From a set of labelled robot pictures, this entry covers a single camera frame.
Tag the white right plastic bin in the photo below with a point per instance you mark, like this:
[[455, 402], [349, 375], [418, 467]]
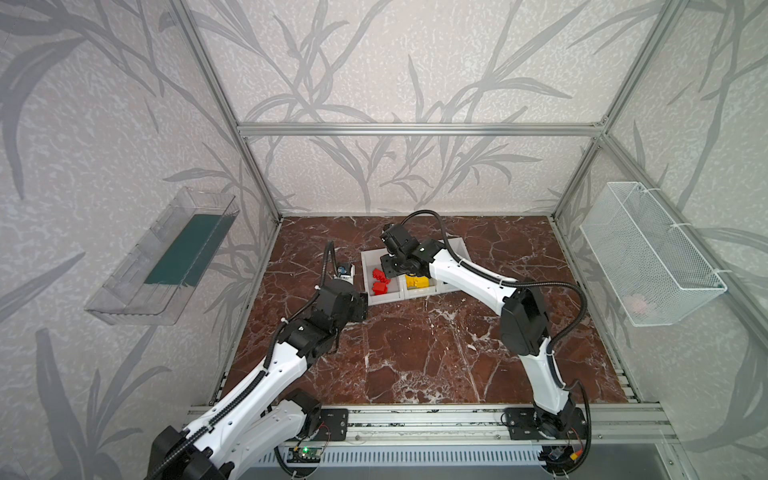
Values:
[[459, 246]]

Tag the white wire mesh basket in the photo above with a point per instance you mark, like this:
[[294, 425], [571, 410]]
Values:
[[657, 273]]

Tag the clear wall shelf tray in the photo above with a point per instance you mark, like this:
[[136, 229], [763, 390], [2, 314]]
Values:
[[155, 281]]

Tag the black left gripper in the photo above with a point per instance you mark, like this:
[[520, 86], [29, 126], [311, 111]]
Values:
[[358, 306]]

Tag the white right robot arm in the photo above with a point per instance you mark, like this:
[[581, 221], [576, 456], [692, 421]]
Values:
[[524, 321]]

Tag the yellow tall lego brick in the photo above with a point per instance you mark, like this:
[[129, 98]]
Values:
[[417, 282]]

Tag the white left plastic bin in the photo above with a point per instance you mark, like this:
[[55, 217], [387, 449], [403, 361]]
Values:
[[371, 259]]

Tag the green circuit board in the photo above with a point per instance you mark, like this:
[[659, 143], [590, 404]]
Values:
[[305, 455]]

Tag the white middle plastic bin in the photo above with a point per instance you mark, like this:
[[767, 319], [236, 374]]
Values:
[[412, 294]]

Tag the red square lego brick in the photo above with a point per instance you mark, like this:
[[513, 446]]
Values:
[[380, 288]]

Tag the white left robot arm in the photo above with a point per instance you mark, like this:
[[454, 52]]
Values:
[[260, 412]]

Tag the white plastic bin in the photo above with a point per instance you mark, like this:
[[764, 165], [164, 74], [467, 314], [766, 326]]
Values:
[[412, 294], [459, 246], [371, 259]]

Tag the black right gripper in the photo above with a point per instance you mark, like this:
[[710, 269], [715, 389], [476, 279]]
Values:
[[391, 264]]

